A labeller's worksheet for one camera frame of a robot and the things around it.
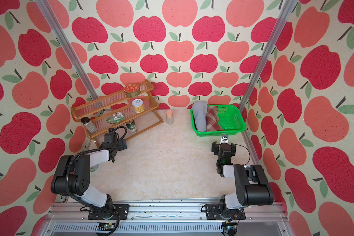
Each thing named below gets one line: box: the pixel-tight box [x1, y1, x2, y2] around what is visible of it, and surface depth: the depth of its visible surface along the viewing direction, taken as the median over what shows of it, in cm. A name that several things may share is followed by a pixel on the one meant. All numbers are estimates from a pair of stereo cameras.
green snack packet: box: [106, 112, 126, 124], surface depth 91 cm
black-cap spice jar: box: [80, 116, 97, 134], surface depth 84 cm
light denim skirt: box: [192, 100, 208, 133], surface depth 105 cm
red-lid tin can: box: [123, 83, 141, 98], surface depth 90 cm
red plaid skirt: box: [206, 106, 224, 132], surface depth 106 cm
